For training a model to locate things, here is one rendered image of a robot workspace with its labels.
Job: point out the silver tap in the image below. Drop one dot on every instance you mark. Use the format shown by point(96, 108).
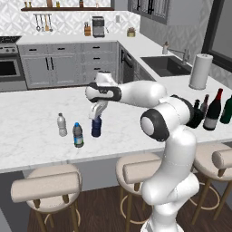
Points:
point(181, 54)

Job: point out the clear plastic bottle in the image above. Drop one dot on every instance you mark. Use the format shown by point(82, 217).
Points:
point(62, 126)

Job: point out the beige bar stool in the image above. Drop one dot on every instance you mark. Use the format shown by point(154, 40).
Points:
point(45, 184)
point(133, 172)
point(211, 157)

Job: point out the dark blue plastic bottle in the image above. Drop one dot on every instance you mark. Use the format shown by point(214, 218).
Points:
point(96, 129)

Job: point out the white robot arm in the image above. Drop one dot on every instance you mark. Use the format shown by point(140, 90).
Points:
point(175, 127)

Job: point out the small pale bottle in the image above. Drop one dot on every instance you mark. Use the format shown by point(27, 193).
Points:
point(97, 3)

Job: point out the soap dispenser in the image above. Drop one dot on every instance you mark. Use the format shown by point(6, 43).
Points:
point(165, 49)

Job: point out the dark red wine bottle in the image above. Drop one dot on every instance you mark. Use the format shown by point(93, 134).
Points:
point(213, 113)

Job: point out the dark framed window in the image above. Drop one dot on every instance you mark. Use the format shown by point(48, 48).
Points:
point(222, 33)

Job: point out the small yellow jar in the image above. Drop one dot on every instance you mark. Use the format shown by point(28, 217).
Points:
point(58, 4)

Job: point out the grey-brown glass bottle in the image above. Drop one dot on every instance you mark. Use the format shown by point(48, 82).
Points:
point(205, 105)

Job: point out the black glass bottle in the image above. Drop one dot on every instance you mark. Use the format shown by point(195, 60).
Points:
point(197, 116)

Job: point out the wooden wall shelf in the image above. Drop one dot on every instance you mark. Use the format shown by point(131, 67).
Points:
point(66, 9)

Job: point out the grey wall cupboards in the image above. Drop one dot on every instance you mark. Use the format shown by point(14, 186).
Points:
point(169, 10)

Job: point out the small potted plant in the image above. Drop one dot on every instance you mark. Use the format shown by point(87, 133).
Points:
point(131, 32)

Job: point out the wooden knife block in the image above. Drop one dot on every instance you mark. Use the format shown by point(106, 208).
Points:
point(87, 30)

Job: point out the steel oven with hob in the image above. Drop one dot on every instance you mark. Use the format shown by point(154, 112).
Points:
point(9, 65)

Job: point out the white wall socket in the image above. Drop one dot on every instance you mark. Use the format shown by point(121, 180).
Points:
point(117, 18)

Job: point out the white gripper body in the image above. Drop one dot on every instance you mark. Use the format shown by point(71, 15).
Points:
point(98, 109)

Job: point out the rail with hanging tools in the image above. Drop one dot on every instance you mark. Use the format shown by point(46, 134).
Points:
point(43, 22)

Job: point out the small brown bottle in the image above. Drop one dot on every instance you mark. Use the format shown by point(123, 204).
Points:
point(81, 3)

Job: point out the green glass bottle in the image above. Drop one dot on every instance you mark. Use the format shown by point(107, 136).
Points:
point(227, 112)

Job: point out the blue-capped plastic bottle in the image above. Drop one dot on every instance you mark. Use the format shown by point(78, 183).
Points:
point(78, 136)

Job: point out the brown jar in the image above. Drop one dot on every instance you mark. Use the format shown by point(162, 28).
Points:
point(26, 4)
point(30, 4)

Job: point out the silver coffee machine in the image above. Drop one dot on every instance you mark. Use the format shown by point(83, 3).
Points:
point(98, 26)

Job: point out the wooden board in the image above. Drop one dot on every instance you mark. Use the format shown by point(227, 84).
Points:
point(49, 3)

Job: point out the dark sink basin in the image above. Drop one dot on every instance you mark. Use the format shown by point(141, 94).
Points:
point(164, 65)

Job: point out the white paper towel roll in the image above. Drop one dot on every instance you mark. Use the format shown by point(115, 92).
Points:
point(200, 72)

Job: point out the grey cupboard run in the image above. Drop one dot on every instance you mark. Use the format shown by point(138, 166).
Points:
point(66, 65)

